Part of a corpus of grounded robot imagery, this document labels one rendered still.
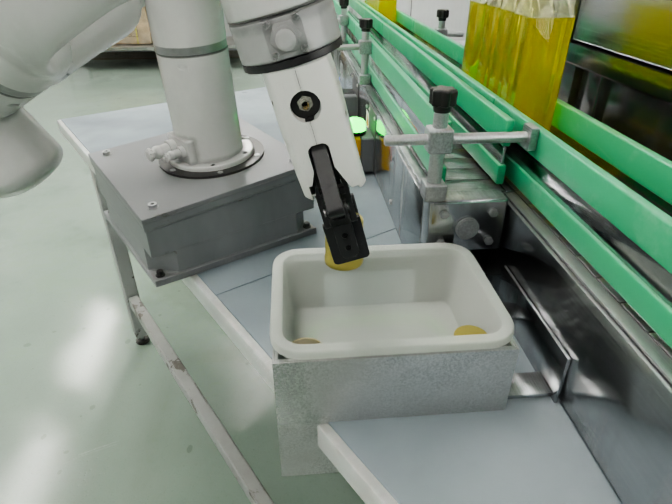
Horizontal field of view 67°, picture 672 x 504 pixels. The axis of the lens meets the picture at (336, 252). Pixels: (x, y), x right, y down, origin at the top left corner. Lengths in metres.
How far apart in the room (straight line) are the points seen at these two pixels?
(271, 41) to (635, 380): 0.36
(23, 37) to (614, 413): 0.51
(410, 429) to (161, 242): 0.38
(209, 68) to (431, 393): 0.48
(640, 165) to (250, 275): 0.48
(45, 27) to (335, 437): 0.39
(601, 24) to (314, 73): 0.57
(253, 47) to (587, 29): 0.61
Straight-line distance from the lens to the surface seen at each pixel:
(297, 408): 0.49
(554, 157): 0.57
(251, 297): 0.66
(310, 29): 0.36
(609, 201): 0.49
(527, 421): 0.54
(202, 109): 0.72
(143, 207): 0.69
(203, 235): 0.70
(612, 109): 0.87
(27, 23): 0.39
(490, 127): 0.68
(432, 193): 0.59
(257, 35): 0.36
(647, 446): 0.46
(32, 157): 0.55
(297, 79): 0.35
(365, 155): 0.99
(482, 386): 0.51
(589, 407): 0.51
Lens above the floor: 1.13
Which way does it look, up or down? 31 degrees down
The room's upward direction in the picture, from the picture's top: straight up
